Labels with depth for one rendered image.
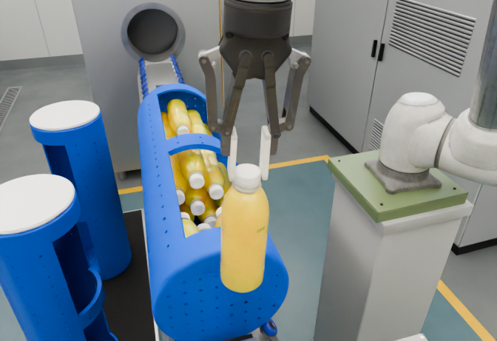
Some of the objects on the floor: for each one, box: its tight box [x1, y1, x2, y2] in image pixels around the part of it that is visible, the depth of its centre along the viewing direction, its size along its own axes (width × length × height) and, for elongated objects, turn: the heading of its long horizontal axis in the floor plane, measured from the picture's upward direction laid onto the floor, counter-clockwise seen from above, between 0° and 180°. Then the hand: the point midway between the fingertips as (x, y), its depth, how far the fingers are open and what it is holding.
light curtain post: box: [217, 0, 235, 127], centre depth 217 cm, size 6×6×170 cm
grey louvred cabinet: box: [307, 0, 497, 255], centre depth 292 cm, size 54×215×145 cm, turn 17°
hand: (248, 154), depth 53 cm, fingers closed on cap, 4 cm apart
